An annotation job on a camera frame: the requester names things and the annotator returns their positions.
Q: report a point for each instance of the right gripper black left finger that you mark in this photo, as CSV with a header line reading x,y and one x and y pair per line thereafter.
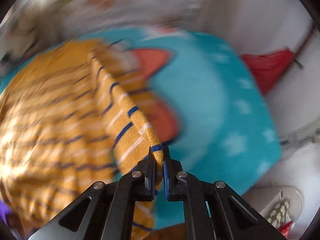
x,y
104,211

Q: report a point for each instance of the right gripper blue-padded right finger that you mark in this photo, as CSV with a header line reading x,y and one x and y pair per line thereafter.
x,y
212,210

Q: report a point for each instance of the yellow striped knit sweater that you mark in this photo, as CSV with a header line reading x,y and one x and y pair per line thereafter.
x,y
71,117

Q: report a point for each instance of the green white patterned item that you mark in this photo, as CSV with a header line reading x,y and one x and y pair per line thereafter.
x,y
279,215

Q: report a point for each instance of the purple object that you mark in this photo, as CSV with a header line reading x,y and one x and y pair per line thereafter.
x,y
4,210

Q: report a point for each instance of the turquoise fleece cartoon blanket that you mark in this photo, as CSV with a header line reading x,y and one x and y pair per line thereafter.
x,y
205,105

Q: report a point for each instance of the red plastic bag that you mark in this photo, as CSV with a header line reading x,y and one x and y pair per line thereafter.
x,y
268,68

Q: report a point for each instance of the white leaf-print pillow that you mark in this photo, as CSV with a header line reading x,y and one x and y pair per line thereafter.
x,y
59,20

